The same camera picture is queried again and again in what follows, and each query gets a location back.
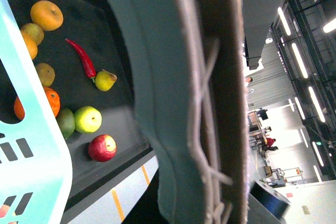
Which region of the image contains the yellow green pear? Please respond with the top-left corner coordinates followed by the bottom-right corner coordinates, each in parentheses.
top-left (95, 70), bottom-right (118, 91)

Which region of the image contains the grey padded strap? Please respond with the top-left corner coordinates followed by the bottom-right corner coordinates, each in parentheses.
top-left (91, 0), bottom-right (250, 224)

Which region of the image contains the black near fruit tray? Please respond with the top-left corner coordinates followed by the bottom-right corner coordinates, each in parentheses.
top-left (8, 0), bottom-right (151, 222)

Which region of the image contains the yellow orange persimmon fruit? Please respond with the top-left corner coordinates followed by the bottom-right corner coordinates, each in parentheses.
top-left (21, 31), bottom-right (38, 60)

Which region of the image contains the golden orange pear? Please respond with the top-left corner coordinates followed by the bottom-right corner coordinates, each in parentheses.
top-left (30, 0), bottom-right (64, 31)

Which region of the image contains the red apple front right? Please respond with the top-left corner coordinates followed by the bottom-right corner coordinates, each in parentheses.
top-left (88, 134), bottom-right (117, 162)

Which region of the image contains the green apple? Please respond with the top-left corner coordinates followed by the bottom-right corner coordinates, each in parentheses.
top-left (74, 106), bottom-right (102, 133)

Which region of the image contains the brown kiwi lower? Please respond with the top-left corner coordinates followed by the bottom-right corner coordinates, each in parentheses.
top-left (35, 63), bottom-right (56, 87)

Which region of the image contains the light blue shopping basket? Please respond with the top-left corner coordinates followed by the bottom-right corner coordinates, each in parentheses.
top-left (1, 0), bottom-right (72, 223)

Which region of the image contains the brown kiwi upper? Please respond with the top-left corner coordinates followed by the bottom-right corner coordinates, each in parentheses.
top-left (21, 23), bottom-right (44, 46)

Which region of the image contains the brown kiwi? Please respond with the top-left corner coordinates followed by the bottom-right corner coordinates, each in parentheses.
top-left (21, 23), bottom-right (44, 46)
top-left (35, 63), bottom-right (56, 87)

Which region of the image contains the red chili pepper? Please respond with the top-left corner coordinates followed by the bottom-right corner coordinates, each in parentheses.
top-left (65, 38), bottom-right (97, 83)

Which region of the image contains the large orange front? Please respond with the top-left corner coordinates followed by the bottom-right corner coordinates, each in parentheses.
top-left (14, 87), bottom-right (60, 121)

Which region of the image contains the green lime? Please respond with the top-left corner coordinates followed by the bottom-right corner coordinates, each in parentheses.
top-left (56, 108), bottom-right (75, 140)

